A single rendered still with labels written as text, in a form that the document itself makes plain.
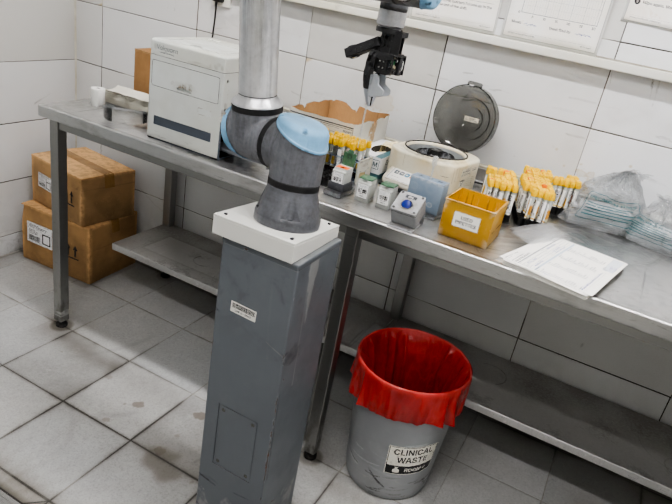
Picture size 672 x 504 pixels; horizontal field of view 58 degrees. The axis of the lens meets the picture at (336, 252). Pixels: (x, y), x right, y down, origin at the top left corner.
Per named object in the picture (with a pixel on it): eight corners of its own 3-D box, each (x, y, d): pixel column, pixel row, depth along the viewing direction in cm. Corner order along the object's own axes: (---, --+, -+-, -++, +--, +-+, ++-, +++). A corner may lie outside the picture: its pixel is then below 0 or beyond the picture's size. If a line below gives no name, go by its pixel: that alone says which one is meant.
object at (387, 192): (374, 206, 169) (379, 183, 166) (381, 202, 173) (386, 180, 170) (387, 211, 167) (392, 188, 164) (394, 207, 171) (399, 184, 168)
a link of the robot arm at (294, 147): (295, 189, 127) (307, 125, 122) (251, 170, 134) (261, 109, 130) (332, 186, 136) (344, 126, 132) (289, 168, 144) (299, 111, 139)
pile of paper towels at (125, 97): (97, 99, 223) (97, 86, 221) (119, 96, 232) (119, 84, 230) (149, 116, 214) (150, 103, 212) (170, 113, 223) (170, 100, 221)
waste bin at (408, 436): (307, 473, 193) (330, 357, 175) (357, 413, 224) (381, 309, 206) (417, 532, 180) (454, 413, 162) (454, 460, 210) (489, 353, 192)
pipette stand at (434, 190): (400, 209, 170) (408, 175, 166) (411, 204, 176) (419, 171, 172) (433, 221, 166) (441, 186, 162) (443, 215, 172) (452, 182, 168)
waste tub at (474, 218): (435, 233, 158) (445, 197, 154) (452, 220, 169) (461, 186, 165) (485, 250, 153) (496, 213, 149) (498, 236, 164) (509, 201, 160)
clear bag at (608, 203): (559, 222, 184) (579, 163, 176) (553, 205, 199) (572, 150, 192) (647, 243, 180) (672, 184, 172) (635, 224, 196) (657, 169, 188)
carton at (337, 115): (282, 149, 204) (288, 104, 198) (323, 137, 228) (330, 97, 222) (347, 170, 195) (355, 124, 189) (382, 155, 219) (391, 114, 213)
